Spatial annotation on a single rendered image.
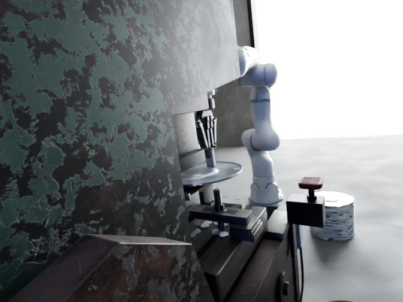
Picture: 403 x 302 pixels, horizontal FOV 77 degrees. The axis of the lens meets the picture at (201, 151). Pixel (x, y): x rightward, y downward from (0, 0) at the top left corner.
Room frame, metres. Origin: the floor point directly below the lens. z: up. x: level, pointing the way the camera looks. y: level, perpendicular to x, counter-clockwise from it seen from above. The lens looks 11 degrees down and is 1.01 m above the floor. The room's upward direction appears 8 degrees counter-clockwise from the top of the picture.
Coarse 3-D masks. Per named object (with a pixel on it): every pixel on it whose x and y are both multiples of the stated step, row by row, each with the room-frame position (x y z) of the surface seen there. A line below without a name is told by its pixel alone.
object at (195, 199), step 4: (184, 192) 0.65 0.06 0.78; (188, 192) 0.64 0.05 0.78; (192, 192) 0.64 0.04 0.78; (196, 192) 0.64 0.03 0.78; (192, 196) 0.62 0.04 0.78; (196, 196) 0.64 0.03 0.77; (192, 200) 0.62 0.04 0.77; (196, 200) 0.64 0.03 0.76; (188, 204) 0.60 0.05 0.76; (192, 204) 0.62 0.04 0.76; (196, 204) 0.63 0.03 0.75; (188, 208) 0.60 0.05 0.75; (188, 212) 0.60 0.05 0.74
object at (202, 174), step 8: (192, 168) 0.85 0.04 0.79; (200, 168) 0.84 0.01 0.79; (208, 168) 0.82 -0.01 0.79; (216, 168) 0.83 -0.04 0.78; (224, 168) 0.82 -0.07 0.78; (232, 168) 0.81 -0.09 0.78; (240, 168) 0.79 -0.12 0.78; (184, 176) 0.76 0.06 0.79; (192, 176) 0.75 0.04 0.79; (200, 176) 0.74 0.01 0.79; (208, 176) 0.74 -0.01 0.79; (216, 176) 0.73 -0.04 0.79; (224, 176) 0.72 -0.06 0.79; (232, 176) 0.70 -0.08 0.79; (184, 184) 0.69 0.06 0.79; (192, 184) 0.66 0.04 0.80; (208, 184) 0.66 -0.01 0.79
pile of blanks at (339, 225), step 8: (328, 208) 1.54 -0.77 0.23; (336, 208) 1.52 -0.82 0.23; (344, 208) 1.51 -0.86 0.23; (352, 208) 1.54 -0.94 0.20; (328, 216) 1.54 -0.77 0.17; (336, 216) 1.51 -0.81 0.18; (344, 216) 1.50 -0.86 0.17; (352, 216) 1.53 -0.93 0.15; (328, 224) 1.53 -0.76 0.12; (336, 224) 1.52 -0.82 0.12; (344, 224) 1.50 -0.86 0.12; (352, 224) 1.54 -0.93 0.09; (312, 232) 1.63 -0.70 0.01; (320, 232) 1.58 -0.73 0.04; (328, 232) 1.53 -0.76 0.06; (336, 232) 1.51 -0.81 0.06; (344, 232) 1.50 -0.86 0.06; (352, 232) 1.53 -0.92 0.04; (336, 240) 1.51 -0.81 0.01; (344, 240) 1.50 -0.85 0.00
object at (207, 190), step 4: (212, 184) 0.77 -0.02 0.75; (184, 188) 0.68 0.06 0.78; (188, 188) 0.68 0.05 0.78; (192, 188) 0.67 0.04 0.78; (196, 188) 0.67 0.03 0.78; (200, 188) 0.67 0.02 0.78; (204, 188) 0.69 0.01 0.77; (208, 188) 0.74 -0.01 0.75; (212, 188) 0.76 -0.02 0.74; (200, 192) 0.71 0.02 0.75; (204, 192) 0.72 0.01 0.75; (208, 192) 0.74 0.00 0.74; (212, 192) 0.76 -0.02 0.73; (200, 196) 0.71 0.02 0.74; (204, 196) 0.72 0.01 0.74; (208, 196) 0.74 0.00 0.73; (212, 196) 0.76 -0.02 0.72; (200, 200) 0.71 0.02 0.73; (204, 200) 0.72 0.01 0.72; (208, 200) 0.73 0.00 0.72; (212, 200) 0.76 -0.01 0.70
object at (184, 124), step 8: (192, 112) 0.67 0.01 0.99; (176, 120) 0.61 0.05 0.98; (184, 120) 0.63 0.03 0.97; (192, 120) 0.66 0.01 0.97; (176, 128) 0.60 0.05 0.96; (184, 128) 0.63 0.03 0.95; (192, 128) 0.66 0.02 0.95; (176, 136) 0.60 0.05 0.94; (184, 136) 0.63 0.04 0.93; (192, 136) 0.65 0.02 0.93; (184, 144) 0.62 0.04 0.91; (192, 144) 0.65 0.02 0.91; (184, 152) 0.62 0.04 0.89
